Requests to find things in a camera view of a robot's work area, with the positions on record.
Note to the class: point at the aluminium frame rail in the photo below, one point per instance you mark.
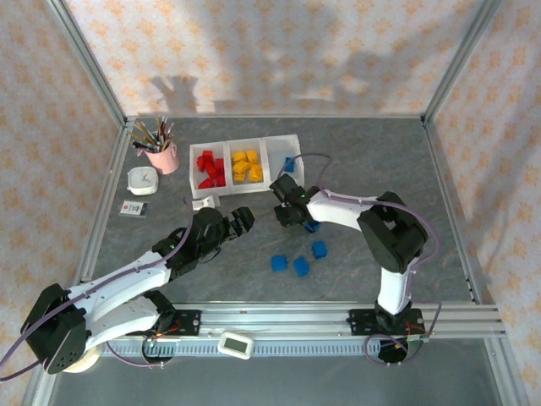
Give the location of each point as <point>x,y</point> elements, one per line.
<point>98,220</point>
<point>452,211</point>

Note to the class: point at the wide aluminium mounting beam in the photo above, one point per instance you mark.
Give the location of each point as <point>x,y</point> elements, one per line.
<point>274,315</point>

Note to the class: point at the blue lego brick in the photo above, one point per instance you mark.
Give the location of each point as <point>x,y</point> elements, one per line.
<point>320,249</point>
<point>279,263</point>
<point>301,266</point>
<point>289,165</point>
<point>313,228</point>

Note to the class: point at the thin pencil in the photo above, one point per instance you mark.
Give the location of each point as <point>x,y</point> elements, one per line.
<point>143,134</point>
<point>140,141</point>
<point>160,131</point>
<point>169,134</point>

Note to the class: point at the small printed card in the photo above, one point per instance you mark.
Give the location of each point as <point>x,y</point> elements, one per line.
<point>134,209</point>

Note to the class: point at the pink metal cup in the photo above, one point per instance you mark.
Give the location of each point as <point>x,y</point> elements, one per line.
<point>162,162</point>

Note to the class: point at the cream masking tape roll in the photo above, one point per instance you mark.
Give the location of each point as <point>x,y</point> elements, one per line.
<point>92,359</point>

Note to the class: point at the white plastic sorting bin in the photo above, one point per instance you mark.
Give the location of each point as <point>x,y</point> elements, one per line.
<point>249,189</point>
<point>209,193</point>
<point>296,146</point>

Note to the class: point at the yellow long lego brick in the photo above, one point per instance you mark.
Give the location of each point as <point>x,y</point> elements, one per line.
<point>239,177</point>
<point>256,172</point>

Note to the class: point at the yellow half-round lego brick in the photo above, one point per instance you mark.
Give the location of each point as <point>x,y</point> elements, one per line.
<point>242,167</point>

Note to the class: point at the aluminium frame post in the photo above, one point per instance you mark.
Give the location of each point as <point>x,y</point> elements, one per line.
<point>86,59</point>
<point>461,59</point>

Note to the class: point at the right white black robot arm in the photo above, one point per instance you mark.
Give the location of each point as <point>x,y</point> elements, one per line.
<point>338,209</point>

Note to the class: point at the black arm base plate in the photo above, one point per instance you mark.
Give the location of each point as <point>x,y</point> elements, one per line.
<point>190,323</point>
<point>359,323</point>

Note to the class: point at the white digital timer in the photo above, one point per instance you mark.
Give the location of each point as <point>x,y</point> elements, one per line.
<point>234,344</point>

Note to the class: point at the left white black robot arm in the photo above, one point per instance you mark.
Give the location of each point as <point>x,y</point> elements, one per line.
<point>118,279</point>

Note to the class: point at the white square clock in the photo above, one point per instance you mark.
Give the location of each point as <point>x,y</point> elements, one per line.
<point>143,182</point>

